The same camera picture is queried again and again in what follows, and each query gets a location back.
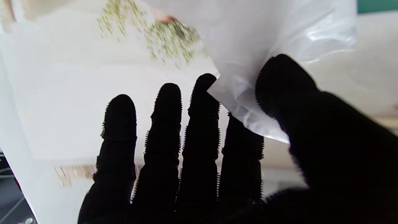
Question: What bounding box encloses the green plastic basket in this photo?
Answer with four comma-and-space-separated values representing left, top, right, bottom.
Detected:
358, 0, 398, 14

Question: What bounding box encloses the translucent white disposable glove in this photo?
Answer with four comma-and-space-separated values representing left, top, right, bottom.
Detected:
149, 0, 358, 143

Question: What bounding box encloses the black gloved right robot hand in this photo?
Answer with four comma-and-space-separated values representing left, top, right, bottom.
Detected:
78, 54, 398, 224

